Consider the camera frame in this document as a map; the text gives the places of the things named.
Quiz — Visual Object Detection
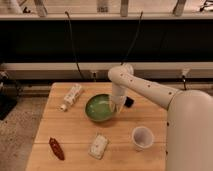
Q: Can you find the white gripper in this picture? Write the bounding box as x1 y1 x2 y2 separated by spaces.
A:
109 83 134 113

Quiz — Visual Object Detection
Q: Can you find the green ceramic bowl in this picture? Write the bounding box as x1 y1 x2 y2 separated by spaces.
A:
85 94 116 122

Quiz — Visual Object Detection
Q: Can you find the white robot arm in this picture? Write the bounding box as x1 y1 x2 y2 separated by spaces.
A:
108 64 213 171

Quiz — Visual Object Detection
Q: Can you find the white paper cup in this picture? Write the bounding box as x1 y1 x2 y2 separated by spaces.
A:
131 126 154 151

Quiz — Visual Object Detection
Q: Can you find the white snack packet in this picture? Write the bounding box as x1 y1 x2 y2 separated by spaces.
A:
88 134 109 159

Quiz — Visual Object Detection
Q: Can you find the wooden table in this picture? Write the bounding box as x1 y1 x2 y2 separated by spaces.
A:
26 82 166 171

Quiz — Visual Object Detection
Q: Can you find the white plastic bottle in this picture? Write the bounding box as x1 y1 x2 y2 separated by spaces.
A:
60 83 83 111

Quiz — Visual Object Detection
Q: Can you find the left black cable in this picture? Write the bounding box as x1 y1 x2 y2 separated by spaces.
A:
64 10 87 82

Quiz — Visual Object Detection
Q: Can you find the black cable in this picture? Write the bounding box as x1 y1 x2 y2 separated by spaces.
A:
64 10 87 82
120 10 144 66

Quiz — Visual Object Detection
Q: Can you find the right black cable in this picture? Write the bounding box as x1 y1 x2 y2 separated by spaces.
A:
120 10 144 66

